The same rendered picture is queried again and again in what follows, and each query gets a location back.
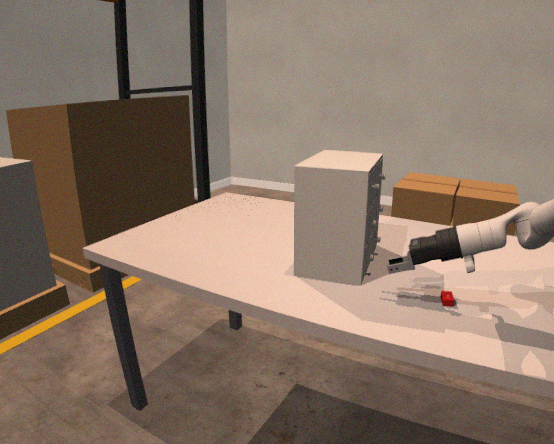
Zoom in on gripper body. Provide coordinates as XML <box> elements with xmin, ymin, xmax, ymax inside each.
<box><xmin>409</xmin><ymin>223</ymin><xmax>483</xmax><ymax>273</ymax></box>

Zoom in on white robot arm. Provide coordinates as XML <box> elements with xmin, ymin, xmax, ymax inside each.
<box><xmin>477</xmin><ymin>199</ymin><xmax>554</xmax><ymax>252</ymax></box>

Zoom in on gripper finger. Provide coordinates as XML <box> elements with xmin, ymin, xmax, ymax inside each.
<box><xmin>389</xmin><ymin>255</ymin><xmax>409</xmax><ymax>264</ymax></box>
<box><xmin>387</xmin><ymin>251</ymin><xmax>415</xmax><ymax>274</ymax></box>

